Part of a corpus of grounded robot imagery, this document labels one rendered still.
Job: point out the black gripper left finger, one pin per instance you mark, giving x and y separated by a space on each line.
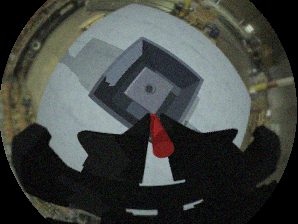
130 145

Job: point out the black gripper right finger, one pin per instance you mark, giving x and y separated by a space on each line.
189 144

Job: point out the red peg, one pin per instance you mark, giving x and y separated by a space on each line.
162 145

